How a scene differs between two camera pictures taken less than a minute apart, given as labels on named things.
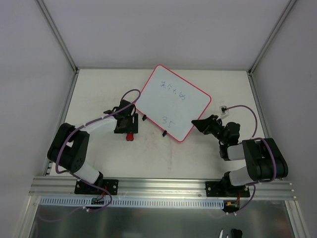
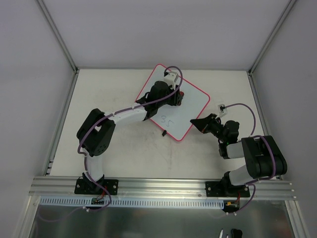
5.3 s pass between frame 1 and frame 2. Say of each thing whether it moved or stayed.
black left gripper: moved
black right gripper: stayed
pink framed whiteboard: stayed
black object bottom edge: stayed
